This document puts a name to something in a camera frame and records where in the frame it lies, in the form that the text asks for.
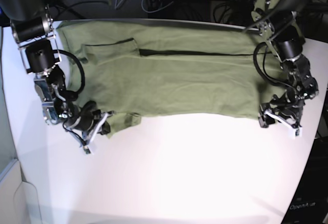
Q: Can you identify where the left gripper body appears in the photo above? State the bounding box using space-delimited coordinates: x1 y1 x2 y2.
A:
259 95 305 128

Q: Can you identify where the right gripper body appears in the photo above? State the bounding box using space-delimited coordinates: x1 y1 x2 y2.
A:
63 101 114 146

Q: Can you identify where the green T-shirt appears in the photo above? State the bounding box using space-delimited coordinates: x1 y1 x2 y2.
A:
56 21 284 133

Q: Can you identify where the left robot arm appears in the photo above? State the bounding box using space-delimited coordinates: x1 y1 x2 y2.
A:
246 0 319 137

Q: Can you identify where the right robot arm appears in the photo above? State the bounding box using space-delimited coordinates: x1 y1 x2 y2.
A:
1 0 113 153

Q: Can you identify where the black OpenArm case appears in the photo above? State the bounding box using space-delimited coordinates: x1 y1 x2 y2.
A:
282 137 327 223

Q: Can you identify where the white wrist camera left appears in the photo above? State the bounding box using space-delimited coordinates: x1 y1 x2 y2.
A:
288 126 303 139

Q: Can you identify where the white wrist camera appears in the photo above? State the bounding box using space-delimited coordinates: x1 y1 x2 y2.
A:
82 144 97 155
288 126 303 139

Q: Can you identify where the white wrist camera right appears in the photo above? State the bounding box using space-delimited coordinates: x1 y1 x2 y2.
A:
82 144 97 155

